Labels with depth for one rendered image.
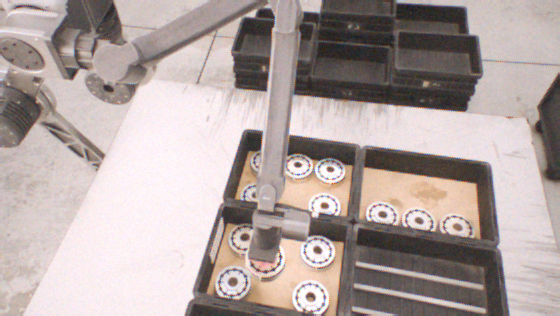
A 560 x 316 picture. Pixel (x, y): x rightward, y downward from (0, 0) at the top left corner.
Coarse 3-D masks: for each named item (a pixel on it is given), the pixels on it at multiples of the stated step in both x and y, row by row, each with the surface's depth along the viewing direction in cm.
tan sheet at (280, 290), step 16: (224, 240) 148; (288, 240) 148; (224, 256) 145; (288, 256) 145; (336, 256) 145; (288, 272) 142; (304, 272) 142; (320, 272) 142; (336, 272) 142; (208, 288) 139; (256, 288) 139; (272, 288) 139; (288, 288) 139; (336, 288) 139; (272, 304) 136; (288, 304) 136; (336, 304) 136
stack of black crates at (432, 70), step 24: (408, 48) 256; (432, 48) 254; (456, 48) 252; (480, 48) 239; (408, 72) 232; (432, 72) 230; (456, 72) 229; (480, 72) 229; (408, 96) 245; (432, 96) 243; (456, 96) 241
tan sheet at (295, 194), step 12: (348, 168) 165; (240, 180) 162; (252, 180) 162; (312, 180) 162; (348, 180) 162; (240, 192) 159; (288, 192) 159; (300, 192) 159; (312, 192) 159; (324, 192) 159; (336, 192) 159; (348, 192) 159; (288, 204) 156; (300, 204) 156
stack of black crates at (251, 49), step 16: (240, 32) 251; (256, 32) 262; (304, 32) 257; (240, 48) 256; (256, 48) 257; (304, 48) 257; (240, 64) 245; (256, 64) 243; (304, 64) 238; (240, 80) 254; (256, 80) 251; (304, 80) 245
